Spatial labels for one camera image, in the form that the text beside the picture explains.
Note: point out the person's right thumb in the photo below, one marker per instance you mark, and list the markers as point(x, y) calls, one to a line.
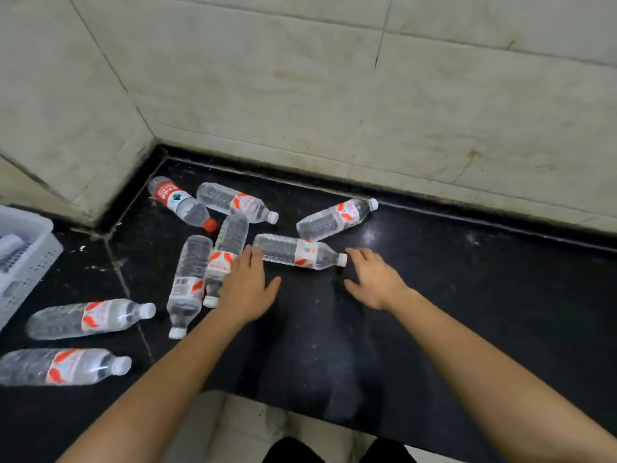
point(353, 286)

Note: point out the person's left hand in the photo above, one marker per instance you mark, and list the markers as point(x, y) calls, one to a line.
point(243, 294)

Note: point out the person's left thumb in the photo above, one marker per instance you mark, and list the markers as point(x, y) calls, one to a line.
point(271, 289)

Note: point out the red-capped red-label water bottle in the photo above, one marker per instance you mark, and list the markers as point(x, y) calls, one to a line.
point(179, 202)

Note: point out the person's right forearm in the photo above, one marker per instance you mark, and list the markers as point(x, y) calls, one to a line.
point(496, 385)

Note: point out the person's right hand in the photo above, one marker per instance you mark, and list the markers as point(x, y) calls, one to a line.
point(378, 284)

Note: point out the white plastic basket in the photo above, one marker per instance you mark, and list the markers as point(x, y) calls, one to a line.
point(33, 265)

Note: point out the person's left forearm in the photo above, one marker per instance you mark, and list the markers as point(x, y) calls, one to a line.
point(159, 395)

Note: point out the scattered white-capped water bottles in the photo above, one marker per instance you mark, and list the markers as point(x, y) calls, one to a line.
point(299, 252)

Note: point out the person's black trousers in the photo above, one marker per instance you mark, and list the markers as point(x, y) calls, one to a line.
point(294, 452)

